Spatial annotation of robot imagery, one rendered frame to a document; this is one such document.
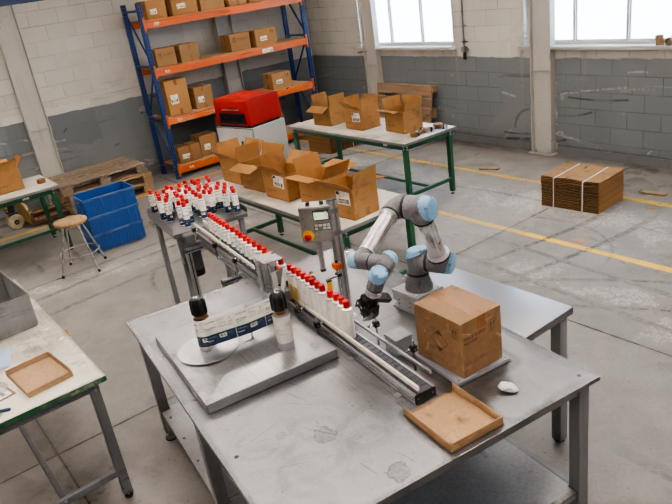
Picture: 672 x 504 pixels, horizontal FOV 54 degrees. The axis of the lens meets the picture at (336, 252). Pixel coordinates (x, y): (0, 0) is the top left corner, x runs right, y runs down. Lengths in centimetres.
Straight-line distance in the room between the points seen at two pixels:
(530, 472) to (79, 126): 854
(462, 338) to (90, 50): 854
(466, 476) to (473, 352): 74
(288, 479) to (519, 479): 126
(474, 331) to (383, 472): 74
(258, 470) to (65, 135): 833
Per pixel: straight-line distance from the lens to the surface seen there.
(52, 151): 1043
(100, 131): 1065
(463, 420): 276
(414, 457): 262
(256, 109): 867
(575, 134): 885
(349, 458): 265
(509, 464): 350
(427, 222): 313
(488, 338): 298
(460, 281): 383
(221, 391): 308
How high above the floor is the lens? 254
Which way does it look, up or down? 23 degrees down
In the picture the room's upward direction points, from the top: 9 degrees counter-clockwise
